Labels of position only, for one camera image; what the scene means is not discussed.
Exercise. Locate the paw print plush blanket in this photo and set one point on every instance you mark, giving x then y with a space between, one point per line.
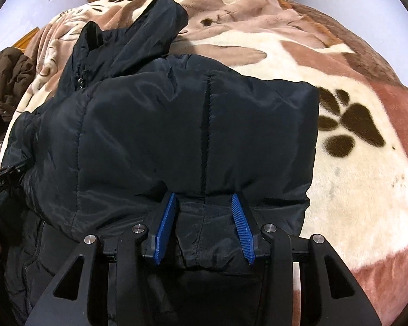
343 176

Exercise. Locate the brown padded jacket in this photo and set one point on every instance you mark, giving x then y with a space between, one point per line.
6 74

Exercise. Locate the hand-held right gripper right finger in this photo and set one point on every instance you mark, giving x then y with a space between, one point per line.
243 227

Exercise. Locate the wooden bed frame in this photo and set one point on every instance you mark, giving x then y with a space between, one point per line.
25 39

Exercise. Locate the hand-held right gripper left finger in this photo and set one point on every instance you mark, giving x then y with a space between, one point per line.
164 225

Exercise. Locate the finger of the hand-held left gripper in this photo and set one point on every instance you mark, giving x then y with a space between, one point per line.
15 170

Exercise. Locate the black padded jacket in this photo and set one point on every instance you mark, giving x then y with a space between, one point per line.
139 125

